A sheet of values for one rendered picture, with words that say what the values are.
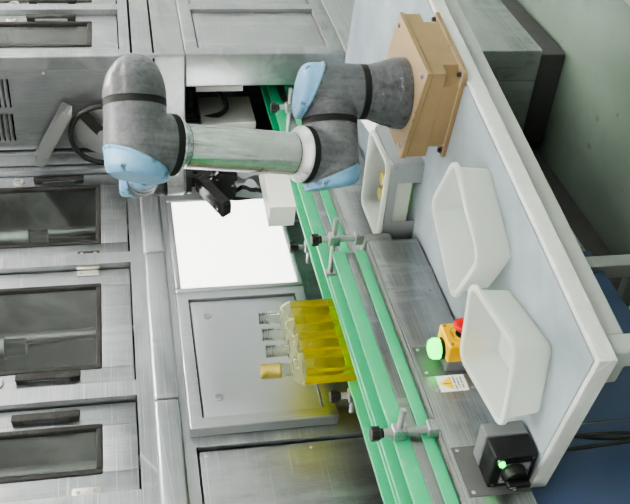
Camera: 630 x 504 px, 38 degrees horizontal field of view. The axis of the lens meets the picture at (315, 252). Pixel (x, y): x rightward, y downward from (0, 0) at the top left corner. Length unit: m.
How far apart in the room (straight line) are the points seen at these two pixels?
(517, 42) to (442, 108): 1.22
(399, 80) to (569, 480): 0.85
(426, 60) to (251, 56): 1.03
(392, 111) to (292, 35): 1.11
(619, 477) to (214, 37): 1.81
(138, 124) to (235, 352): 0.79
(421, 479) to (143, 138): 0.78
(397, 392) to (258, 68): 1.33
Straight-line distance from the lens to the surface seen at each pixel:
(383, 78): 1.92
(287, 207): 2.11
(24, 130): 2.95
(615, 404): 1.95
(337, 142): 1.86
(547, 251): 1.58
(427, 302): 2.02
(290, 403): 2.15
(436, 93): 1.90
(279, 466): 2.07
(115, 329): 2.39
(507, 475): 1.66
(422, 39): 1.96
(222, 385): 2.18
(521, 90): 3.14
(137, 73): 1.69
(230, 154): 1.75
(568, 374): 1.54
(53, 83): 2.87
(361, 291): 2.06
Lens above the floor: 1.42
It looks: 11 degrees down
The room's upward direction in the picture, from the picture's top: 93 degrees counter-clockwise
